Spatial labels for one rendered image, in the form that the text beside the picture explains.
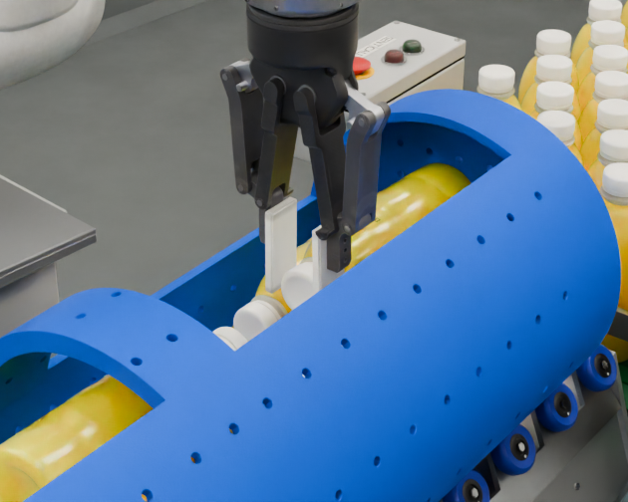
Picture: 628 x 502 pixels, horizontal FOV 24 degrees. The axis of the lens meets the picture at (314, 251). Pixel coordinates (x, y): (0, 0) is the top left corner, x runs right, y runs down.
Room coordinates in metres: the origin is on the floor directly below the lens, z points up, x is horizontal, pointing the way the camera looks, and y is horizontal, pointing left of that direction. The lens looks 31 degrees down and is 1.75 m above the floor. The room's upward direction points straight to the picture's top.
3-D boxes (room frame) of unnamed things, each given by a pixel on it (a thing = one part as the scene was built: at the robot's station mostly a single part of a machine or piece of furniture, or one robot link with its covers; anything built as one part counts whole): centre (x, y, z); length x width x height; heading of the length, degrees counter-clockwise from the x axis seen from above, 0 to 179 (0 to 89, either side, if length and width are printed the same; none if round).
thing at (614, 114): (1.36, -0.31, 1.09); 0.04 x 0.04 x 0.02
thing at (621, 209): (1.22, -0.29, 0.99); 0.07 x 0.07 x 0.19
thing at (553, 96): (1.41, -0.26, 1.09); 0.04 x 0.04 x 0.02
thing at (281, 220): (0.93, 0.02, 1.19); 0.03 x 0.01 x 0.07; 142
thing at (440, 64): (1.49, -0.07, 1.05); 0.20 x 0.10 x 0.10; 143
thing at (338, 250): (0.89, -0.02, 1.22); 0.03 x 0.01 x 0.05; 52
